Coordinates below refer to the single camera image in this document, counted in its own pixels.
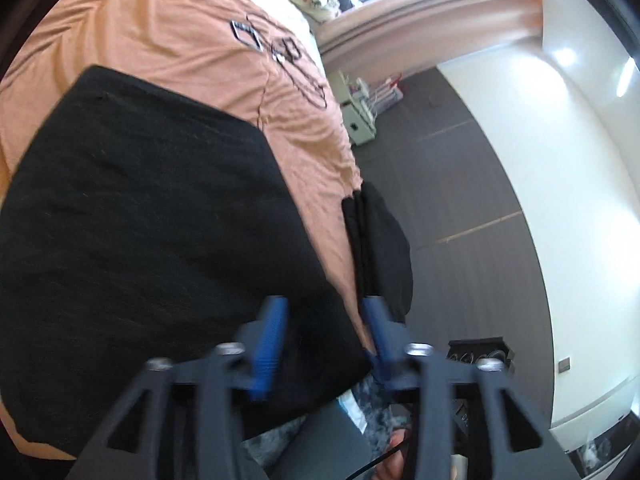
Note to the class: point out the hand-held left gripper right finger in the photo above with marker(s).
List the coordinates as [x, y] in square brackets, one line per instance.
[380, 335]

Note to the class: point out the black phone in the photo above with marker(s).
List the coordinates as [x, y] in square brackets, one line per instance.
[247, 35]

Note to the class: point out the wall socket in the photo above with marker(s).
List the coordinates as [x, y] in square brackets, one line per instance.
[564, 365]

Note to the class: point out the black pants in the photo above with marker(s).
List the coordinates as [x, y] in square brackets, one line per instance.
[150, 235]

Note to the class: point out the cream bed sheet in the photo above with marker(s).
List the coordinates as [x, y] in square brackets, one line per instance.
[280, 5]

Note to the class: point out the white blue booklet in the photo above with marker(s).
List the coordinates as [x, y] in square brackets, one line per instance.
[352, 410]

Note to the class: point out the dark grey object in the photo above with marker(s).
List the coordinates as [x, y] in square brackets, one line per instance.
[315, 445]

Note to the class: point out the pink curtain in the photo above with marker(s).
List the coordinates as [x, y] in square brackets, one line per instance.
[425, 20]

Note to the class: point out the stack of folded black clothes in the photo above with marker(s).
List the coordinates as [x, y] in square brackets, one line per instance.
[390, 250]

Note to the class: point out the small black device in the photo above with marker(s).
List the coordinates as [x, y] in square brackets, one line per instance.
[287, 52]

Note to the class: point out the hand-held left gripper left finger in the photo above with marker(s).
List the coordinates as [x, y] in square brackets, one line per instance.
[267, 350]

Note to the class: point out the orange bed blanket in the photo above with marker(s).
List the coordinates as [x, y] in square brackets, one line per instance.
[150, 35]

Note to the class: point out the white nightstand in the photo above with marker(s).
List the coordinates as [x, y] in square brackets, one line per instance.
[359, 120]

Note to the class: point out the black storage rack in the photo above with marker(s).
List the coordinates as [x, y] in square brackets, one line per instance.
[480, 350]

